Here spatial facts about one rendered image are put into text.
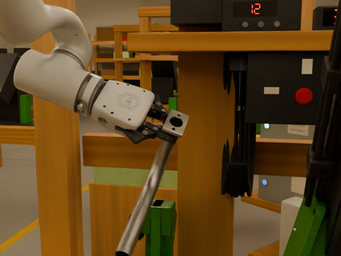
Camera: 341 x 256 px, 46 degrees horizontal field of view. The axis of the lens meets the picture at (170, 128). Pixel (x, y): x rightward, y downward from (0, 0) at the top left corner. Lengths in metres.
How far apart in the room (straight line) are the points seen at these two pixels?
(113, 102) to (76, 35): 0.15
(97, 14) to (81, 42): 10.73
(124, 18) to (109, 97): 10.52
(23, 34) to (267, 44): 0.46
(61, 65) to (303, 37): 0.47
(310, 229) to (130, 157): 0.62
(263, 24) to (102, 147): 0.56
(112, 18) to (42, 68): 10.62
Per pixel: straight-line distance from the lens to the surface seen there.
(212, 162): 1.00
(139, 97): 0.80
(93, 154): 1.17
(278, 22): 0.88
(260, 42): 0.85
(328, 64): 0.50
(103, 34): 11.44
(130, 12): 11.25
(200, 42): 0.86
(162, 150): 0.83
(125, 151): 1.14
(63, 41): 0.85
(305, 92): 0.87
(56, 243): 1.20
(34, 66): 0.81
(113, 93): 0.79
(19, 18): 0.69
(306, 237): 0.66
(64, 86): 0.79
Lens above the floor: 1.48
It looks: 9 degrees down
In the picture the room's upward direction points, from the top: straight up
